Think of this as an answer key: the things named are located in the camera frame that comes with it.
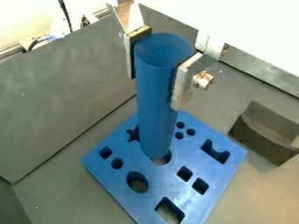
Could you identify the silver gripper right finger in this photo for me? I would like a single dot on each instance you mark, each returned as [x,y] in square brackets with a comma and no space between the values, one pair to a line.
[191,74]

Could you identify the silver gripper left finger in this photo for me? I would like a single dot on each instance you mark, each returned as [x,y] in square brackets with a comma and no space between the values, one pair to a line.
[127,14]

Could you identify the blue round cylinder peg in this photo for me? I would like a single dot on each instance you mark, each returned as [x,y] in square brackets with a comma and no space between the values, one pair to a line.
[159,52]

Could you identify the dark grey block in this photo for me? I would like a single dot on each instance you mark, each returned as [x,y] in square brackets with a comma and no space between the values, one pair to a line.
[267,133]

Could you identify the grey upright panel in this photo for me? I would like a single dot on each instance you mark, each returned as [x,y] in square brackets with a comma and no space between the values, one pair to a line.
[56,91]

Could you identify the blue shape sorter board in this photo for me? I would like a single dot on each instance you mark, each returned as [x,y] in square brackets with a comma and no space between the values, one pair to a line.
[185,185]

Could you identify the aluminium frame rail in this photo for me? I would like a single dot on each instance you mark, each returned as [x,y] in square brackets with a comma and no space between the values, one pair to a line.
[41,21]

